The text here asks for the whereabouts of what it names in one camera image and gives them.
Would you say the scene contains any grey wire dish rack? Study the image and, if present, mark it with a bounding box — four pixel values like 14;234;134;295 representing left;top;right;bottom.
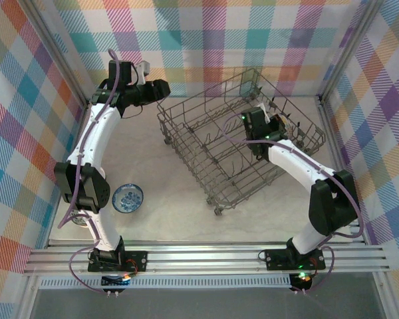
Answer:
155;68;327;216

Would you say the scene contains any blue and white bowl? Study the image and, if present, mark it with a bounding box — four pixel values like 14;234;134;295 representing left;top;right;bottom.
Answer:
111;183;144;213

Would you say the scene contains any teal see-through cutlery holder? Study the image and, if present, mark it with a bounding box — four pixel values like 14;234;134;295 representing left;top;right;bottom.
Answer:
238;70;259;100

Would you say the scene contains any small controller board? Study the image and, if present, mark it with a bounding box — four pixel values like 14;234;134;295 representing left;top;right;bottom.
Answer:
289;271;314;290
100;272;132;287

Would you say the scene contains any aluminium side rail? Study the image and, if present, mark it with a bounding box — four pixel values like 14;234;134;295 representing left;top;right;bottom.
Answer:
45;102;90;249
317;96;368;247

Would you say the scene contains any aluminium frame post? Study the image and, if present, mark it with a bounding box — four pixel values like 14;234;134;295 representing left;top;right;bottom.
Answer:
21;0;91;110
317;0;385;104

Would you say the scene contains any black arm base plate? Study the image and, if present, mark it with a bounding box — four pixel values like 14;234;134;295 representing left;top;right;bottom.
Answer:
87;249;150;274
264;248;327;271

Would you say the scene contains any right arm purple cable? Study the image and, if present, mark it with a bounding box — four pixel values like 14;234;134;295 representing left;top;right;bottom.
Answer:
221;112;365;295

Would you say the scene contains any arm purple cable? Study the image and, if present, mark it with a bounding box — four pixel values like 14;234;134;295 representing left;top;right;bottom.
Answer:
58;49;127;295
221;112;365;295

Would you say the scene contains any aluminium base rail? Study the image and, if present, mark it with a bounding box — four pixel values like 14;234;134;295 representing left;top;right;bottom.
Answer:
22;244;392;276

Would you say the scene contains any white slotted cable duct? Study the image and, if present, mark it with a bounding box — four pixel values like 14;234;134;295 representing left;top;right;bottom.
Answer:
38;277;293;289

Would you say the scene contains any thin red wire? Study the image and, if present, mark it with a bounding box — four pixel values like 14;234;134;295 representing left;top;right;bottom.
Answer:
126;259;144;276

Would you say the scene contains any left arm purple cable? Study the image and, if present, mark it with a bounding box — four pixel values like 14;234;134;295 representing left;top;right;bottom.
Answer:
58;49;127;295

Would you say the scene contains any aluminium frame leg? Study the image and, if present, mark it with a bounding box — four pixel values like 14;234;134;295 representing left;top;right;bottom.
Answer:
374;272;398;319
15;274;41;319

